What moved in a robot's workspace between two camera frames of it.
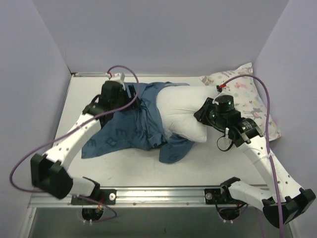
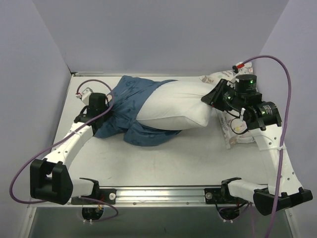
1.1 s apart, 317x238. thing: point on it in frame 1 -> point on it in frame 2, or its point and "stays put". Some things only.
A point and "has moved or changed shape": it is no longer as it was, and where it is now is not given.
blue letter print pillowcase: (138, 128) has moved or changed shape
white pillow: (178, 104) has moved or changed shape
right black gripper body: (202, 113) -> (215, 93)
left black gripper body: (133, 96) -> (99, 99)
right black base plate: (215, 196) stays put
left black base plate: (108, 197) stays put
